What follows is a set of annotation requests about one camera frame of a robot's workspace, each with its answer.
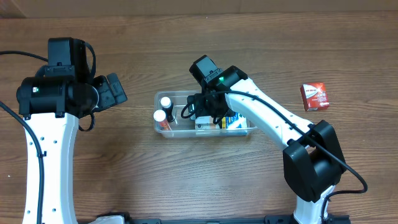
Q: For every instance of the orange tube white cap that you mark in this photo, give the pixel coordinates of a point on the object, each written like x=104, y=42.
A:
x=160, y=118

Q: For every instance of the dark bottle white cap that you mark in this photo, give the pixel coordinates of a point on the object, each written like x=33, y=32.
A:
x=167, y=107

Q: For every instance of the white plaster box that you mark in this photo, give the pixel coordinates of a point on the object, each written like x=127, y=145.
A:
x=205, y=122

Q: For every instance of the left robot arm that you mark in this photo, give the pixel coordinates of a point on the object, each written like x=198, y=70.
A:
x=51, y=104

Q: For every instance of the clear plastic container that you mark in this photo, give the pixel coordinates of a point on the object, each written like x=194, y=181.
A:
x=185, y=128

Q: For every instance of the red small box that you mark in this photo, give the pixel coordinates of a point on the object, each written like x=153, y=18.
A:
x=314, y=96

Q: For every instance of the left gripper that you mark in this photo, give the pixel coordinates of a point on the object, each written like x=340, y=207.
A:
x=111, y=91

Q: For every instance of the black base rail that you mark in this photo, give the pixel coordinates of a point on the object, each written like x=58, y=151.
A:
x=127, y=219

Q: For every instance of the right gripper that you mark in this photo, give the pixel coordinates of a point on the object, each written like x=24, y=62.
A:
x=205, y=109

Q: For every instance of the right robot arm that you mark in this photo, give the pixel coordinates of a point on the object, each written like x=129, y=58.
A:
x=312, y=156

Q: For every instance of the blue VapoDrops box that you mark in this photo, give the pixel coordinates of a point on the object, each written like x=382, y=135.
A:
x=237, y=121

